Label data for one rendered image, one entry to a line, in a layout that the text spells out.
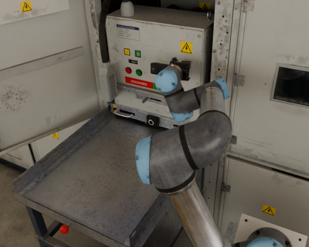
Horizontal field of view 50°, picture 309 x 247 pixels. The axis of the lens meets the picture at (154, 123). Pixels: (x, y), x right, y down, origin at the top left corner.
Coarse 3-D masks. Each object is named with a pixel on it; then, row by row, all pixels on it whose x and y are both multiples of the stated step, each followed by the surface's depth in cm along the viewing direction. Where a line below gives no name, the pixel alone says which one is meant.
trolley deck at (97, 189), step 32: (128, 128) 173; (160, 128) 172; (96, 160) 153; (128, 160) 152; (32, 192) 137; (64, 192) 137; (96, 192) 136; (128, 192) 135; (96, 224) 123; (128, 224) 122; (160, 224) 125
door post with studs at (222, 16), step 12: (216, 0) 125; (228, 0) 123; (216, 12) 127; (228, 12) 125; (216, 24) 130; (228, 24) 127; (216, 36) 132; (228, 36) 130; (216, 48) 135; (228, 48) 132; (216, 60) 137; (216, 72) 140; (216, 168) 168
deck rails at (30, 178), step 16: (80, 128) 163; (96, 128) 173; (64, 144) 155; (80, 144) 162; (48, 160) 148; (64, 160) 153; (32, 176) 142; (16, 192) 137; (144, 224) 119; (128, 240) 116
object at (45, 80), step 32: (0, 0) 131; (32, 0) 138; (64, 0) 146; (0, 32) 138; (32, 32) 146; (64, 32) 156; (0, 64) 144; (32, 64) 151; (64, 64) 163; (96, 64) 171; (0, 96) 150; (32, 96) 159; (64, 96) 170; (96, 96) 183; (0, 128) 156; (32, 128) 167; (64, 128) 175
